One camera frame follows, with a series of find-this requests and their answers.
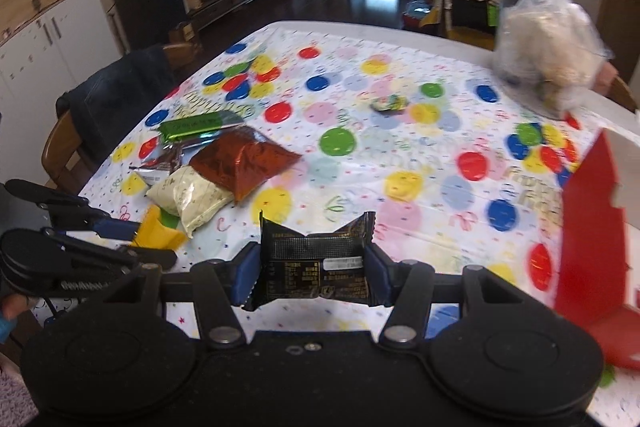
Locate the silver foil snack packet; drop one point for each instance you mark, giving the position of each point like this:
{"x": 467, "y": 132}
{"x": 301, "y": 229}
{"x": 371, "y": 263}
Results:
{"x": 167, "y": 159}

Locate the clear plastic bag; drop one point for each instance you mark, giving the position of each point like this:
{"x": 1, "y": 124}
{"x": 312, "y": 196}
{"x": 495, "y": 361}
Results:
{"x": 545, "y": 47}

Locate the red cardboard box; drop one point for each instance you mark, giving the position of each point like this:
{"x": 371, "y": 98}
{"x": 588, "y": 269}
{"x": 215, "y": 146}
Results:
{"x": 590, "y": 232}

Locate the small cardboard box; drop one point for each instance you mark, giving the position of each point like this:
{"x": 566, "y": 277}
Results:
{"x": 182, "y": 32}

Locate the white cabinet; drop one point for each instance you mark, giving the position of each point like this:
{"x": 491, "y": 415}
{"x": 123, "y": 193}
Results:
{"x": 45, "y": 52}

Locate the balloon print tablecloth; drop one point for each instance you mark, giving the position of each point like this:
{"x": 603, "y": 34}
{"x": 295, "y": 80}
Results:
{"x": 400, "y": 147}

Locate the person's left hand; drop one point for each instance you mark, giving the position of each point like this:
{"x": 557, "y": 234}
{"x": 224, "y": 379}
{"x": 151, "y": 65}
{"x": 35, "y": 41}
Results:
{"x": 12, "y": 308}

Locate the wooden chair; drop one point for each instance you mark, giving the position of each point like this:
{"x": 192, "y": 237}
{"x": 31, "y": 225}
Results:
{"x": 625, "y": 94}
{"x": 60, "y": 152}

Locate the green snack packet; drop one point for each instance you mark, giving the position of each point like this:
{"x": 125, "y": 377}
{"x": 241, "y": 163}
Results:
{"x": 195, "y": 125}

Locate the small colourful wrapped candy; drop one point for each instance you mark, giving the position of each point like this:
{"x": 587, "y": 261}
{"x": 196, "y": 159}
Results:
{"x": 391, "y": 103}

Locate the black snack packet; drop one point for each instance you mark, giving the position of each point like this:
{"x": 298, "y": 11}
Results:
{"x": 300, "y": 267}

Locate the dark jacket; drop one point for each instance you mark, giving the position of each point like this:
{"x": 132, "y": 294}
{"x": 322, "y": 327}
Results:
{"x": 115, "y": 92}

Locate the cream snack packet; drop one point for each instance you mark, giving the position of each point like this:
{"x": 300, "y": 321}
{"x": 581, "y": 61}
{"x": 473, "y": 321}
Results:
{"x": 195, "y": 202}

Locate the yellow snack packet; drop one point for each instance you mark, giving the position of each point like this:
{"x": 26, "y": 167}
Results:
{"x": 160, "y": 233}

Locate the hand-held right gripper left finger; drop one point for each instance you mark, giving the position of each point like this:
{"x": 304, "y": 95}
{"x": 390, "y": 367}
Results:
{"x": 245, "y": 278}

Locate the red-brown foil snack packet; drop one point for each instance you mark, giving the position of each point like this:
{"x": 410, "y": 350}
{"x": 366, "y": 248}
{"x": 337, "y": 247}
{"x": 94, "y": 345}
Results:
{"x": 240, "y": 162}

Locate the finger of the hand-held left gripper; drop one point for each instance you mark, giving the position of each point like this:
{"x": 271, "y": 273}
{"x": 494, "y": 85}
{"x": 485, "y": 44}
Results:
{"x": 117, "y": 227}
{"x": 100, "y": 255}

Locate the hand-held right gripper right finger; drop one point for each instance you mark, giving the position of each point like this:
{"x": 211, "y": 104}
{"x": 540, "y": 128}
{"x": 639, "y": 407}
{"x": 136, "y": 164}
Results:
{"x": 378, "y": 279}

